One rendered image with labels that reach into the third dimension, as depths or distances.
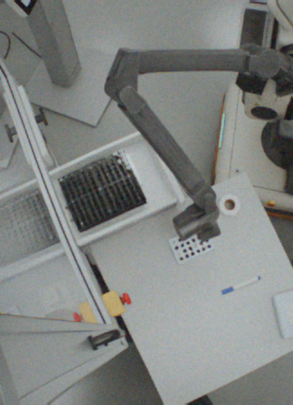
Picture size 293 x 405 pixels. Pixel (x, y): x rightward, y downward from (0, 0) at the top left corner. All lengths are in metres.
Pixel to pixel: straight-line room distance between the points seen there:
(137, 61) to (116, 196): 0.52
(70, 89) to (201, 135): 0.76
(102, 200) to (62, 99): 1.23
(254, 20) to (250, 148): 0.78
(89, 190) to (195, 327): 0.55
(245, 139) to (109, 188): 0.91
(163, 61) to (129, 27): 1.76
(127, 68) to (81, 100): 1.52
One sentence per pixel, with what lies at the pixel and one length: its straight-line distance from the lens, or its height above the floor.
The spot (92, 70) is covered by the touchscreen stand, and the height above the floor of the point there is 0.04.
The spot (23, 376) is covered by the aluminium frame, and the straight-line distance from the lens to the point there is 0.36.
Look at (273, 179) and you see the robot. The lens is 2.16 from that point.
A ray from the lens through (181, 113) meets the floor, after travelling 2.53.
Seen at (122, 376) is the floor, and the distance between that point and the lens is 2.29.
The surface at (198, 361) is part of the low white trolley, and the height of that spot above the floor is 0.76.
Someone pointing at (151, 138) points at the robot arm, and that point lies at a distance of 1.13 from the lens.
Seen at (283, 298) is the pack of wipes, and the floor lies 0.80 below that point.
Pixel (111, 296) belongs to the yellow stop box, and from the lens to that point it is 1.37.
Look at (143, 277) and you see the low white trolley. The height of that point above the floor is 0.76.
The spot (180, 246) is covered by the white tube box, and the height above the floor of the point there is 0.76.
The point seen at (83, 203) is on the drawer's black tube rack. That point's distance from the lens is 1.46.
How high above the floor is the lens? 2.27
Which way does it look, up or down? 75 degrees down
